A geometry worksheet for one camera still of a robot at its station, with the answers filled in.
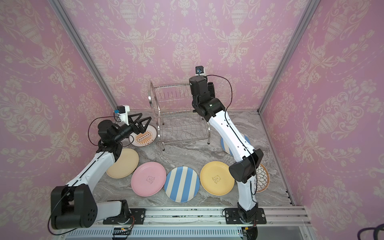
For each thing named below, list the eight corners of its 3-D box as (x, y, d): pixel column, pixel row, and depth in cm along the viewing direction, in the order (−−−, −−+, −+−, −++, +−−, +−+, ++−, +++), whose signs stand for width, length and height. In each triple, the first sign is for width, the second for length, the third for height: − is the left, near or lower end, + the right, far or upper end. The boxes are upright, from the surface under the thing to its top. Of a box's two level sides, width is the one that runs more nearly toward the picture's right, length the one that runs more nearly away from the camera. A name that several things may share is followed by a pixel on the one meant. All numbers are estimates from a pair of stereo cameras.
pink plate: (128, 196, 82) (126, 195, 80) (136, 163, 94) (135, 162, 92) (163, 196, 82) (162, 195, 80) (167, 163, 94) (166, 162, 92)
